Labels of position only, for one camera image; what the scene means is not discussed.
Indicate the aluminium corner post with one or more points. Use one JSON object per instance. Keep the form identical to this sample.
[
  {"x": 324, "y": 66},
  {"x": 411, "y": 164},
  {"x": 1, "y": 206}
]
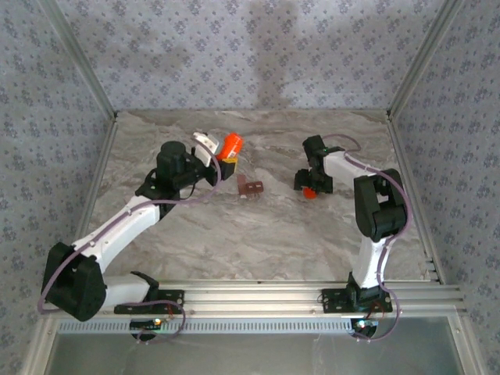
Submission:
[
  {"x": 81, "y": 58},
  {"x": 422, "y": 58}
]

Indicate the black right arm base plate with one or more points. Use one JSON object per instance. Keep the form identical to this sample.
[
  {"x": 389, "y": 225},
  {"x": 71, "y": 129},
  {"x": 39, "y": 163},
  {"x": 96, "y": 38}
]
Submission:
[{"x": 332, "y": 301}]

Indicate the floral patterned backdrop cloth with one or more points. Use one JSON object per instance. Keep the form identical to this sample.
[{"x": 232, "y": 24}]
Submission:
[{"x": 250, "y": 47}]

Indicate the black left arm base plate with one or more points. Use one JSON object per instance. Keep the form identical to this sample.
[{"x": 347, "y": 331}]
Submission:
[{"x": 172, "y": 301}]

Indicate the grey metal sheet panel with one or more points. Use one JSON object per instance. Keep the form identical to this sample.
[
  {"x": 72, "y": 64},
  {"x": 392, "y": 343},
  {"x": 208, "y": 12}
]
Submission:
[{"x": 250, "y": 355}]

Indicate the aluminium side rail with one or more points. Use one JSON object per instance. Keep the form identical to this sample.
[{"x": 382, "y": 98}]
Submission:
[
  {"x": 402, "y": 156},
  {"x": 103, "y": 156}
]

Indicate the aluminium mounting rail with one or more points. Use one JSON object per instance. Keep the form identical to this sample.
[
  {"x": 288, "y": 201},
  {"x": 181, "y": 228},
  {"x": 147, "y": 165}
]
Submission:
[{"x": 250, "y": 301}]

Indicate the aluminium bottom frame bar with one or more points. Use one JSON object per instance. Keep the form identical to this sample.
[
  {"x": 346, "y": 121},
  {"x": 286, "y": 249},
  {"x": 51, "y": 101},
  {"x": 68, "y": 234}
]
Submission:
[
  {"x": 469, "y": 347},
  {"x": 39, "y": 347}
]

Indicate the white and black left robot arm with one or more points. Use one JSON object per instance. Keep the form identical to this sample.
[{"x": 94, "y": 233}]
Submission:
[{"x": 121, "y": 230}]

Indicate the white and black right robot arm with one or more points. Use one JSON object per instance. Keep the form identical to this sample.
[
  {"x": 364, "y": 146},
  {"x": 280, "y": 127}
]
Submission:
[{"x": 343, "y": 166}]

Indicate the small controller board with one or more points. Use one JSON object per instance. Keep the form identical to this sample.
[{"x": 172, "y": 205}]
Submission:
[
  {"x": 146, "y": 323},
  {"x": 365, "y": 324}
]

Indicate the orange pill bottle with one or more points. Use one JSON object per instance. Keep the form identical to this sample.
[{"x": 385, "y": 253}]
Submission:
[{"x": 232, "y": 146}]

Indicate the brown pill organizer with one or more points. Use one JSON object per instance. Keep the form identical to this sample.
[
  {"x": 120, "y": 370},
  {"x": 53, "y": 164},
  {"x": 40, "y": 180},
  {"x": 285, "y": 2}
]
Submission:
[{"x": 250, "y": 188}]

